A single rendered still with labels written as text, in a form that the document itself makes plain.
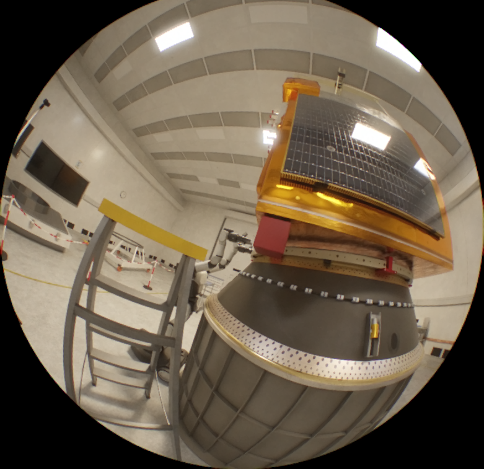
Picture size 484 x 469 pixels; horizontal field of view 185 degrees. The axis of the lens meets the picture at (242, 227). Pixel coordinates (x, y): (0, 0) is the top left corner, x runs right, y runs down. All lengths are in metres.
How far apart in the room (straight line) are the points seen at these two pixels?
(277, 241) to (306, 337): 0.43
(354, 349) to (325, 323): 0.19
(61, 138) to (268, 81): 7.28
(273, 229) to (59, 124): 7.78
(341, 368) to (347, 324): 0.19
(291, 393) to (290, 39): 4.30
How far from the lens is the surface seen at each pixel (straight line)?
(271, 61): 3.86
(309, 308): 0.73
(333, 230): 0.68
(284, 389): 0.73
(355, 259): 0.84
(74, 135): 7.69
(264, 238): 0.61
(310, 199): 0.70
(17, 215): 4.33
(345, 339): 0.72
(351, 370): 0.71
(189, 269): 0.51
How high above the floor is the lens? 1.48
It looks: 17 degrees up
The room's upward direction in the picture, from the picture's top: 19 degrees clockwise
